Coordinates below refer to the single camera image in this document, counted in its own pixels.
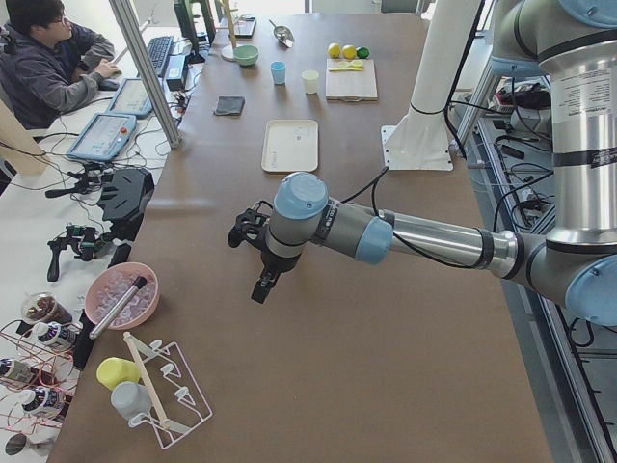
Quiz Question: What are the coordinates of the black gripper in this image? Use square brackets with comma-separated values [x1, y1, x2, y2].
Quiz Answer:
[228, 202, 278, 304]

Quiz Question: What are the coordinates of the blue cup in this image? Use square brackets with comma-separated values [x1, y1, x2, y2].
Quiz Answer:
[270, 61, 286, 85]

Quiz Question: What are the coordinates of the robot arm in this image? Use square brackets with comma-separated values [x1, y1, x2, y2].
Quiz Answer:
[228, 1, 616, 326]

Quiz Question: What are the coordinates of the cream rabbit tray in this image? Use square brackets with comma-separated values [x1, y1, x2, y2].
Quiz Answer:
[261, 120, 318, 173]

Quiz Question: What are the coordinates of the steel muddler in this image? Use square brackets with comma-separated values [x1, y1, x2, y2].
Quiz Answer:
[89, 276, 148, 340]

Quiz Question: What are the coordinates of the black stand device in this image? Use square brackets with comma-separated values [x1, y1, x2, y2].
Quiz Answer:
[97, 168, 154, 241]

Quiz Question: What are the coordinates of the pink bowl with ice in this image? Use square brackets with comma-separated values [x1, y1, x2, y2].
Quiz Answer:
[85, 262, 160, 330]

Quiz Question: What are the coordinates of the dark grey folded cloth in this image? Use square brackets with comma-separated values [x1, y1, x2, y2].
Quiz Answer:
[213, 95, 245, 116]

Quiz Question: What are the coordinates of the yellow cup on rack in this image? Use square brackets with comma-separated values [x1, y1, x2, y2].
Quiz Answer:
[96, 357, 141, 391]

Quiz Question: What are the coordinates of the grey cup on rack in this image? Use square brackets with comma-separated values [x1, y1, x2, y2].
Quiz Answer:
[111, 381, 152, 420]

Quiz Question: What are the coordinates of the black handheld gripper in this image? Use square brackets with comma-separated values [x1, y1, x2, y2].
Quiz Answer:
[46, 224, 113, 282]

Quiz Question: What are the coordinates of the cream cup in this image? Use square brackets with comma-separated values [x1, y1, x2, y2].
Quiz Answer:
[301, 69, 319, 95]

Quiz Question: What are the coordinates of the wooden cutting board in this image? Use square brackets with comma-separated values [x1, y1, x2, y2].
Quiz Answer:
[326, 58, 378, 102]

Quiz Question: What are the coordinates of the blue teach pendant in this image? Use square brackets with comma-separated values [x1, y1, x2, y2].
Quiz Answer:
[107, 78, 153, 119]
[67, 113, 137, 162]

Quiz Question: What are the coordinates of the green bowl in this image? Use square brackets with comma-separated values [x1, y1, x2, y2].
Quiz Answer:
[233, 44, 259, 67]

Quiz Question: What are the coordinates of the wooden mug tree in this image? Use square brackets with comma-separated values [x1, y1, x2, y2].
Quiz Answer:
[215, 0, 237, 62]

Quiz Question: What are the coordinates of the whole lemon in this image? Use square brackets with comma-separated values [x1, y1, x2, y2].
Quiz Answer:
[341, 44, 357, 60]
[328, 42, 341, 59]

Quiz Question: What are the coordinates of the dark drink bottle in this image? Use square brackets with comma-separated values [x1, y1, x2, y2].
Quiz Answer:
[18, 387, 70, 422]
[32, 322, 77, 352]

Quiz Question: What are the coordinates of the iced coffee cup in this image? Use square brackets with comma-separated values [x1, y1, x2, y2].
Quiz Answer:
[21, 292, 72, 325]

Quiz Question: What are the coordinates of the metal scoop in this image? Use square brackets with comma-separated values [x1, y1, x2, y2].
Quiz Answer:
[269, 19, 295, 48]

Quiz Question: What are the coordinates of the green lime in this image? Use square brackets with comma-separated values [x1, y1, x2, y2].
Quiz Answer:
[356, 46, 370, 59]

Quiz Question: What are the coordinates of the black keyboard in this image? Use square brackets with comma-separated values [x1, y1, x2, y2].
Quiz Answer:
[147, 36, 174, 77]

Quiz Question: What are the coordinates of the black monitor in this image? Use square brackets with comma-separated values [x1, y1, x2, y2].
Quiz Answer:
[173, 0, 216, 64]

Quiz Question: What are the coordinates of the person at desk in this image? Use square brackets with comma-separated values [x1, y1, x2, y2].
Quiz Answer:
[1, 0, 120, 129]

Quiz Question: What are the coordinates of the white wire cup rack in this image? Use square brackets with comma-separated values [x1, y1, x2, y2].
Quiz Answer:
[123, 332, 214, 450]

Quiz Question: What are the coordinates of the copper wire rack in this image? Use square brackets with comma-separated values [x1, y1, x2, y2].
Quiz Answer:
[1, 319, 79, 443]

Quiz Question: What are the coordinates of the aluminium frame post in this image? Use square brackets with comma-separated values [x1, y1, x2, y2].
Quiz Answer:
[109, 0, 181, 149]

